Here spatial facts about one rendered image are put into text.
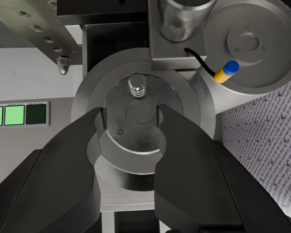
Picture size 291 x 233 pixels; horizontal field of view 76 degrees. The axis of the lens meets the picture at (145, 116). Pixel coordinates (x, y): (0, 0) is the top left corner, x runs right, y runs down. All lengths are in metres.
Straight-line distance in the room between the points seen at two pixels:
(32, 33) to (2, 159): 0.35
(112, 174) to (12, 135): 0.48
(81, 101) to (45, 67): 2.59
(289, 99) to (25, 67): 2.80
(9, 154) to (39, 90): 2.12
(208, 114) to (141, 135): 0.07
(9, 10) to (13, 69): 2.51
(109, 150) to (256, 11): 0.22
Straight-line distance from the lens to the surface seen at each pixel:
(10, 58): 3.03
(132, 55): 0.21
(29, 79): 2.81
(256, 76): 0.24
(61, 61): 0.59
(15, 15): 0.46
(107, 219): 0.57
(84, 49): 0.23
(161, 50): 0.18
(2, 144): 0.65
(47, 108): 0.59
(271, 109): 0.31
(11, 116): 0.64
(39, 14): 0.45
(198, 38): 0.19
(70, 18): 0.22
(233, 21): 0.26
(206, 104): 0.20
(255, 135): 0.35
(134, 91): 0.15
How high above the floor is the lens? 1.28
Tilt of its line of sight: 8 degrees down
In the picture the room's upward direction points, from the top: 177 degrees clockwise
